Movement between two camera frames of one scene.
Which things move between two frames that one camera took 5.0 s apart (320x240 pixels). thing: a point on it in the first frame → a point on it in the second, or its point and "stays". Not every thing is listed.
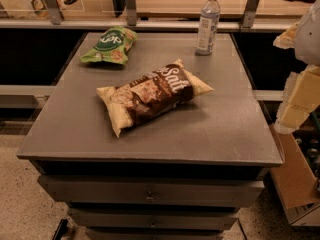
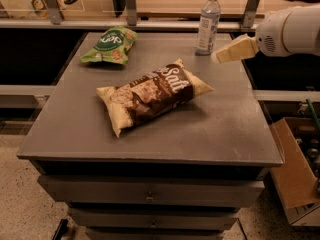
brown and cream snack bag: (165, 89) stays
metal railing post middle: (130, 4) stays
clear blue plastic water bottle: (210, 13) stays
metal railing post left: (55, 12) stays
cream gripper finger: (286, 39) → (248, 45)
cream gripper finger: (301, 97) → (240, 50)
